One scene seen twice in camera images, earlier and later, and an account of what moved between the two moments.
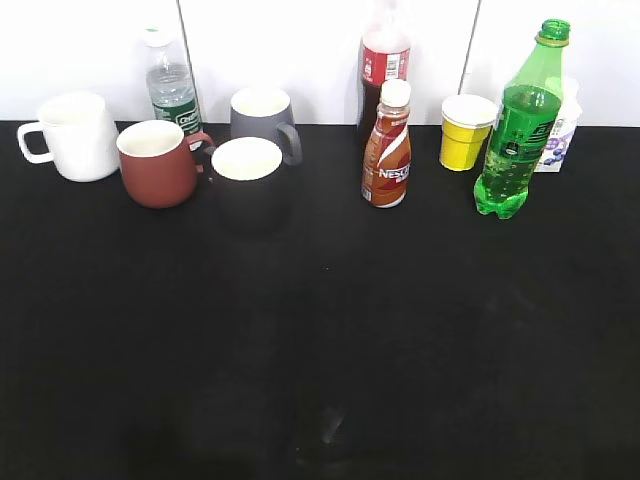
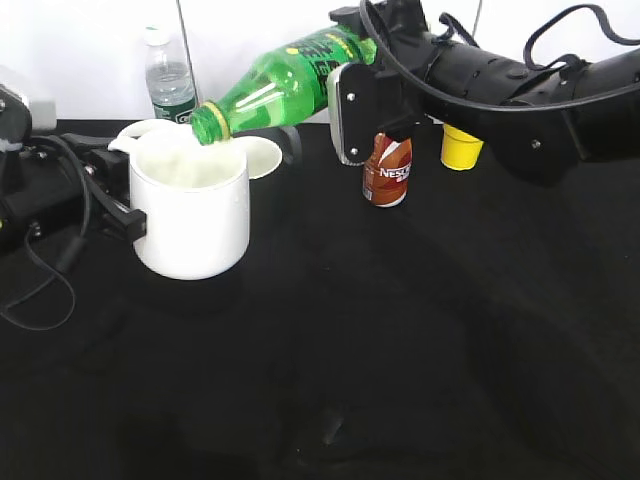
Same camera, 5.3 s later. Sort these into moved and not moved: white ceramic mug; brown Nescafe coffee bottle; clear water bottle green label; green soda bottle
Moved: green soda bottle; white ceramic mug
Not moved: brown Nescafe coffee bottle; clear water bottle green label
